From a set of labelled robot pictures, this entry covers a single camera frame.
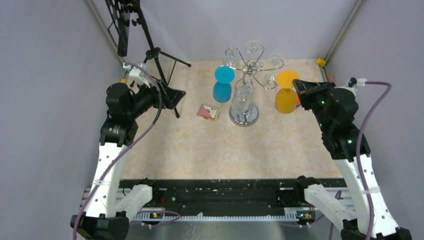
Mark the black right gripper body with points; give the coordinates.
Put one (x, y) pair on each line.
(314, 97)

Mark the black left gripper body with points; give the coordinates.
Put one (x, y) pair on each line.
(163, 100)

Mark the yellow wine glass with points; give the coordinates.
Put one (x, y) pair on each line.
(286, 100)

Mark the blue wine glass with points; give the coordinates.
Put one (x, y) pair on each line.
(222, 89)

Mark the clear patterned wine glass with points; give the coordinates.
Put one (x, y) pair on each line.
(242, 98)

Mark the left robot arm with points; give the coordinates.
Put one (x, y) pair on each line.
(130, 117)

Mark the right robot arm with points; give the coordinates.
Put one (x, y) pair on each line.
(334, 108)

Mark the clear small wine glass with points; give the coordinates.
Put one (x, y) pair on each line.
(270, 79)

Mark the chrome wine glass rack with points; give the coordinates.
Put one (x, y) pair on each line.
(252, 70)

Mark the black tripod stand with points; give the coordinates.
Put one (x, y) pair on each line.
(154, 51)

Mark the yellow corner clamp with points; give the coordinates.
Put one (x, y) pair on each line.
(321, 62)

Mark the playing card box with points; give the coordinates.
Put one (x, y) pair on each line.
(208, 113)

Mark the black perforated plate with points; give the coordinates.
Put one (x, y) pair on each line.
(119, 11)

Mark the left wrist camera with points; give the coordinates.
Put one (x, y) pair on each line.
(136, 76)

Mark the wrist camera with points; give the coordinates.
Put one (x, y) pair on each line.
(136, 76)
(356, 82)

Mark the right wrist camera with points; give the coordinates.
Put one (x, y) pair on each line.
(356, 82)

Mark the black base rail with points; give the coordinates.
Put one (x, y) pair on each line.
(224, 199)

